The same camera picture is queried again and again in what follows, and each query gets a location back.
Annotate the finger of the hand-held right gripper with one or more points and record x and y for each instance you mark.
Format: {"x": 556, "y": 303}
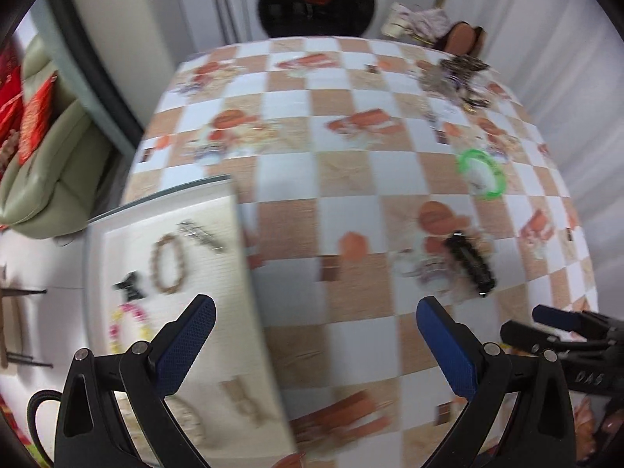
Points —
{"x": 529, "y": 335}
{"x": 555, "y": 318}

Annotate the red cushion with gold pattern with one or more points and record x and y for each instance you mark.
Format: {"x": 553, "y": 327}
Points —
{"x": 36, "y": 117}

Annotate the white washing machine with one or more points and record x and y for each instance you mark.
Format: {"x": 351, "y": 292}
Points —
{"x": 248, "y": 0}

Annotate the small black hair clip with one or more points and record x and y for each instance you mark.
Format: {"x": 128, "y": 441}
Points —
{"x": 130, "y": 288}

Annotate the pale clothes on hanger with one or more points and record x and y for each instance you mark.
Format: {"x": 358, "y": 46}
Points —
{"x": 414, "y": 22}

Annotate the wooden chair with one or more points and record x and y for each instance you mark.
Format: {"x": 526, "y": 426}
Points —
{"x": 9, "y": 321}

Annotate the white curtain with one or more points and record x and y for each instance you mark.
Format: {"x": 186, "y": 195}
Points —
{"x": 546, "y": 48}

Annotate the silver hair pin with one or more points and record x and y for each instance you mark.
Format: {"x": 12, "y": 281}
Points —
{"x": 202, "y": 238}

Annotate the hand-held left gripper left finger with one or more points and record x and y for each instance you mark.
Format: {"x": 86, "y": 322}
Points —
{"x": 187, "y": 346}

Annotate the black hair claw clip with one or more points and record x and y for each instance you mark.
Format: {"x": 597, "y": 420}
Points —
{"x": 470, "y": 263}

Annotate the green leather sofa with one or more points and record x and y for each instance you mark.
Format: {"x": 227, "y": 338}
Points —
{"x": 53, "y": 170}

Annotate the white tray with grey rim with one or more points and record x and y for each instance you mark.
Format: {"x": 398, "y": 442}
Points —
{"x": 204, "y": 273}

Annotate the leopard print scrunchie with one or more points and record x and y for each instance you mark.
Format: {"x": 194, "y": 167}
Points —
{"x": 463, "y": 65}

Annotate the red cushion with white print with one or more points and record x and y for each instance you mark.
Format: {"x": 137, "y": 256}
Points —
{"x": 9, "y": 92}

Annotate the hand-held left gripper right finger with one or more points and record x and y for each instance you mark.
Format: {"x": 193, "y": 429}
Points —
{"x": 446, "y": 346}

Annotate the white cabinet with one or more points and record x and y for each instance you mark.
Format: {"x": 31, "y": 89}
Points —
{"x": 146, "y": 5}

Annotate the checkered printed tablecloth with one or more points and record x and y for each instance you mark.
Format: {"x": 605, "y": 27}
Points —
{"x": 341, "y": 180}

